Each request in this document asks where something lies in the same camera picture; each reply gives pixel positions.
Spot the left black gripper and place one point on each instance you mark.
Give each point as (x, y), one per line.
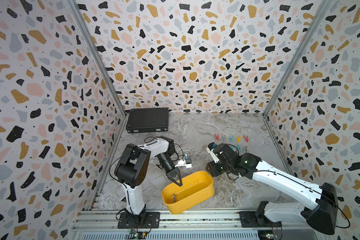
(175, 172)

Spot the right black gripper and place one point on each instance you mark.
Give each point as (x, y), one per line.
(211, 169)

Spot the yellow plastic storage box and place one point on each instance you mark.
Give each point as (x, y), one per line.
(197, 187)

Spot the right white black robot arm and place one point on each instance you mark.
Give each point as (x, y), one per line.
(315, 205)

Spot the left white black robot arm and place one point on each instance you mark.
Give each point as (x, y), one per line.
(132, 169)

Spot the black flat case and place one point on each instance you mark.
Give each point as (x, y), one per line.
(148, 120)

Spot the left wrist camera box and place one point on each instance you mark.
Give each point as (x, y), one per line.
(185, 162)

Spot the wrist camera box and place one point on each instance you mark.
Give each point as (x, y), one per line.
(223, 152)
(185, 162)

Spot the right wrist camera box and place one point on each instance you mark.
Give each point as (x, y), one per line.
(223, 152)

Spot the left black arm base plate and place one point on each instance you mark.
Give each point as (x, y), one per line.
(145, 220)

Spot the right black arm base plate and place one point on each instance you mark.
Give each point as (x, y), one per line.
(249, 219)

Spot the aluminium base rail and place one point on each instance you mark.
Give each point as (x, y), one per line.
(196, 224)

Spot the right aluminium corner post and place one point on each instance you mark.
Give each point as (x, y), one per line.
(323, 8)

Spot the aluminium corner post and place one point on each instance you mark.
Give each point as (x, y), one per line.
(74, 9)
(323, 8)

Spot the left aluminium corner post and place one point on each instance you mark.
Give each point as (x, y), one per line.
(74, 9)

